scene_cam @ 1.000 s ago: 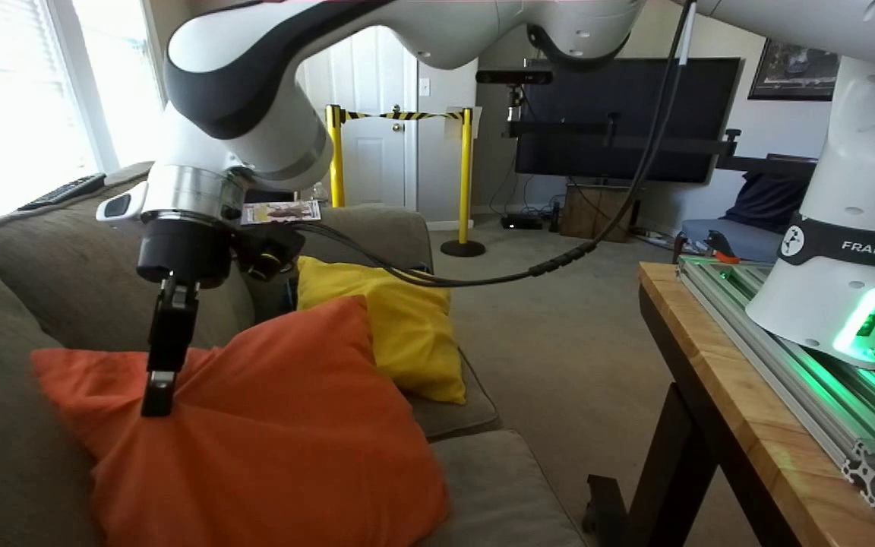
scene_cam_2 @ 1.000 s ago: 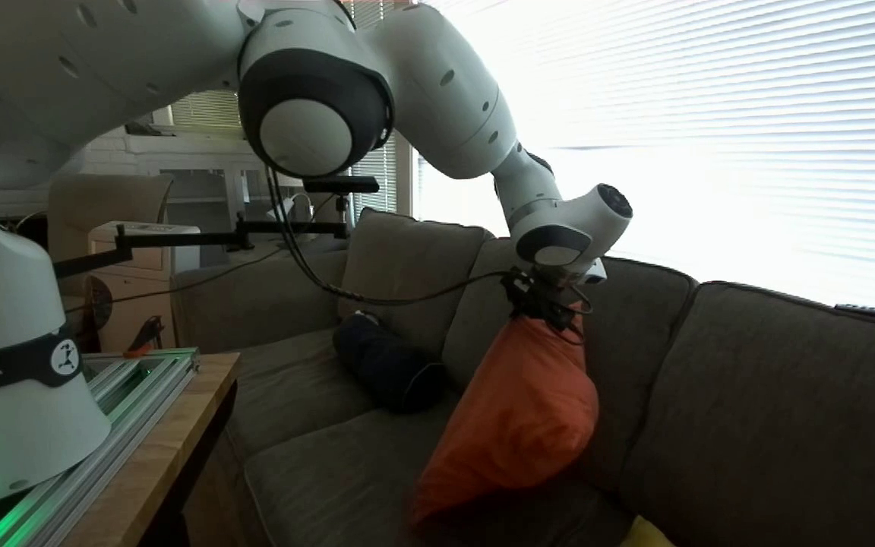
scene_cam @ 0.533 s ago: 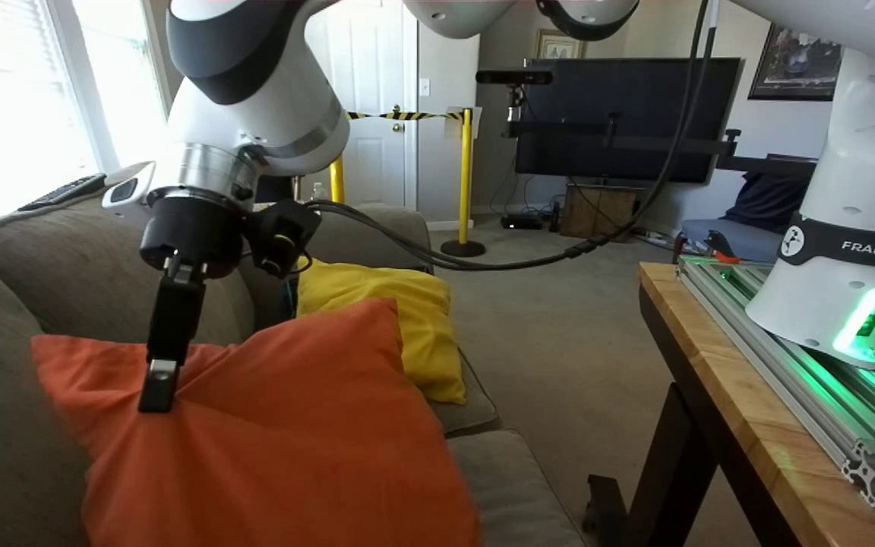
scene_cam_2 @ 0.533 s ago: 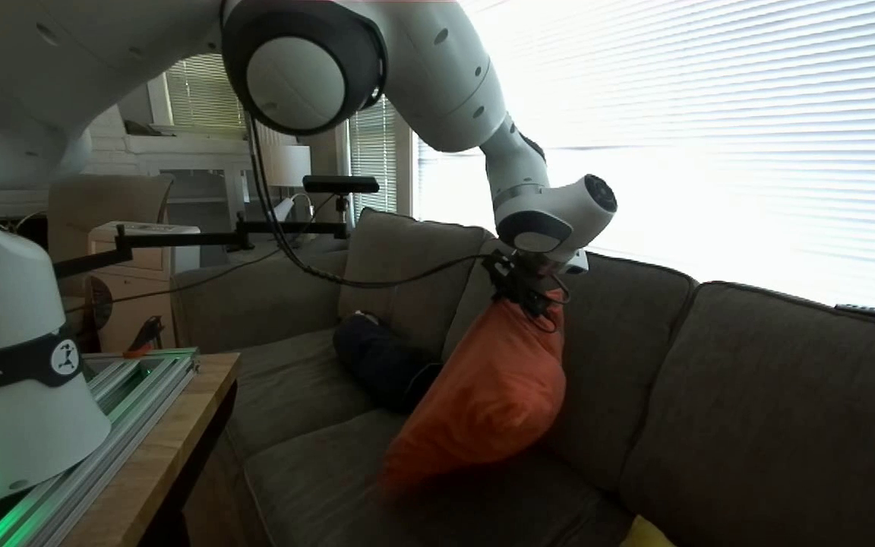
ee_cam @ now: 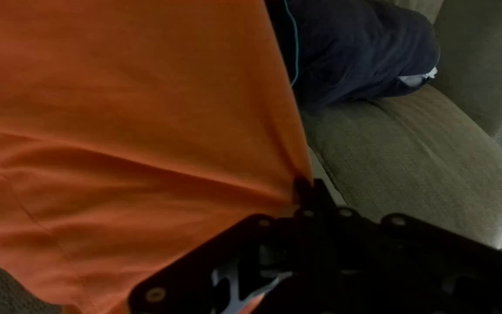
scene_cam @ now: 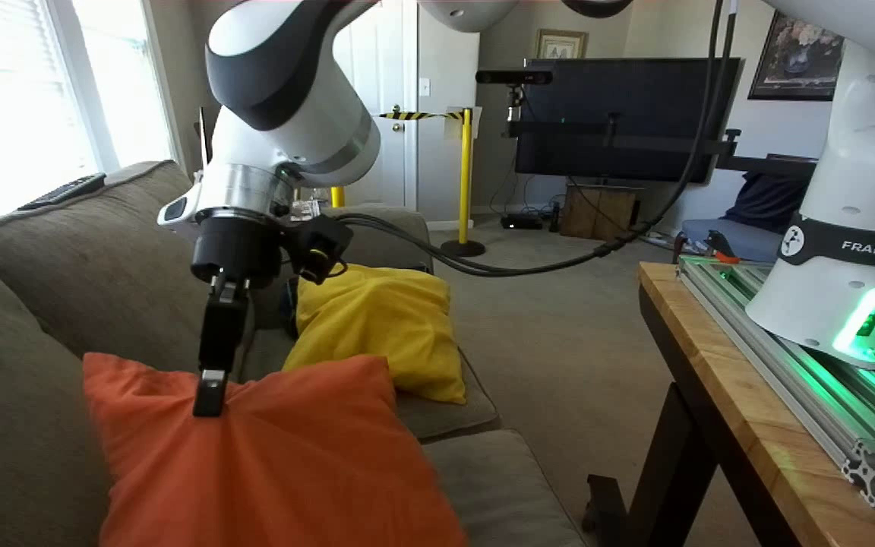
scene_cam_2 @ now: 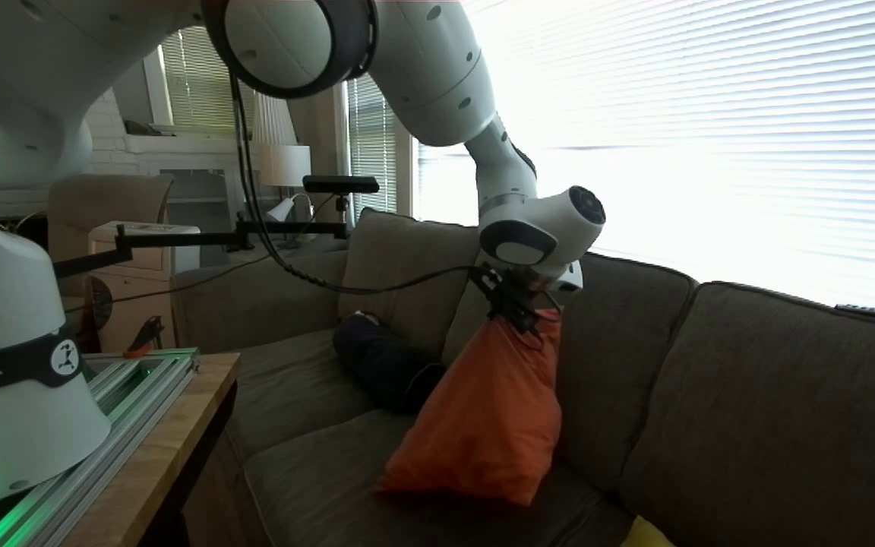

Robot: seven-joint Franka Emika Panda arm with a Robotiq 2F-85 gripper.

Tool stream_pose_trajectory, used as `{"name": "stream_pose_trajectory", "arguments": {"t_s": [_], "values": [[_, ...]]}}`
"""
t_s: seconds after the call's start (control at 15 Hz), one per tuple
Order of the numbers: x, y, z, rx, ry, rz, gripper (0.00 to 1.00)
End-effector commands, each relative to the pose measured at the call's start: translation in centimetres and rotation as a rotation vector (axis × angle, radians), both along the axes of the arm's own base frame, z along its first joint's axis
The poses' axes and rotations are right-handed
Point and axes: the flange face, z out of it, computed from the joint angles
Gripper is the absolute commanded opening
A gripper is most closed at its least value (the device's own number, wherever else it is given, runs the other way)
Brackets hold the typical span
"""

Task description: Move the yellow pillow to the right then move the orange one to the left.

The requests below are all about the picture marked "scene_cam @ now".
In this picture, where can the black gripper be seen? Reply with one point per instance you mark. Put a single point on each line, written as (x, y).
(238, 247)

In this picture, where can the orange pillow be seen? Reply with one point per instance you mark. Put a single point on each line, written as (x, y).
(286, 467)

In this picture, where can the yellow cloth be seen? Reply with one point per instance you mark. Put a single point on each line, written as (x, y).
(387, 323)

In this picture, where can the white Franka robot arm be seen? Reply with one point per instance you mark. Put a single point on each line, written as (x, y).
(864, 154)

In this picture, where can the grey fabric sofa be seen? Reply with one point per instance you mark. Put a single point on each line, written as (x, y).
(53, 254)

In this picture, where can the dark flat remote control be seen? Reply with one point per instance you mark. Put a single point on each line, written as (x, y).
(63, 189)

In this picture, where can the yellow black barrier tape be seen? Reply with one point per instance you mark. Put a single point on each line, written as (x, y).
(418, 115)

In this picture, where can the white window blinds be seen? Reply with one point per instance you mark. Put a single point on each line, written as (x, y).
(13, 101)

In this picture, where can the black floor object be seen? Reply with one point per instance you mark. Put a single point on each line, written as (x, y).
(531, 219)

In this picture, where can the large black television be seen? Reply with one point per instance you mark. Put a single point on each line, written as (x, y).
(638, 101)

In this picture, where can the orange black clamp tool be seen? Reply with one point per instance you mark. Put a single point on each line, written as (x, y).
(722, 254)

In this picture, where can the wooden table with black legs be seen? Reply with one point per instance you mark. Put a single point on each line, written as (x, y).
(743, 405)

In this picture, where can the blue cushioned chair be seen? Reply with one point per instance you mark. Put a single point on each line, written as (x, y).
(761, 201)

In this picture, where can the dark framed poster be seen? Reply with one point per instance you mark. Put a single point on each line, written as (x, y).
(792, 54)

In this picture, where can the yellow stanchion post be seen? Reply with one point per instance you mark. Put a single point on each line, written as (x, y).
(335, 196)
(466, 170)

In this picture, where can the black stereo camera bar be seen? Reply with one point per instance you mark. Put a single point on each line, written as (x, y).
(514, 78)

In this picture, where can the small framed wall picture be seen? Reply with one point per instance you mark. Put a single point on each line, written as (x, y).
(565, 42)

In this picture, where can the aluminium rail base frame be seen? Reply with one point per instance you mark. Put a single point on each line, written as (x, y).
(833, 405)

